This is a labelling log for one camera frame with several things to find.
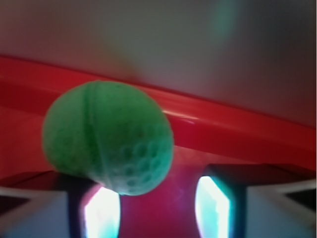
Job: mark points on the green foam golf ball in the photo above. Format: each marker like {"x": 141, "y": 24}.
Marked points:
{"x": 111, "y": 133}

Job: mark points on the red plastic tray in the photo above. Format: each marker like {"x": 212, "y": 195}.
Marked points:
{"x": 205, "y": 133}

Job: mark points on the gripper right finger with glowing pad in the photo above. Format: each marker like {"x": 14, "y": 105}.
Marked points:
{"x": 256, "y": 201}

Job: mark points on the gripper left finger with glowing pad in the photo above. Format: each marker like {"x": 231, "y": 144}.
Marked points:
{"x": 53, "y": 205}

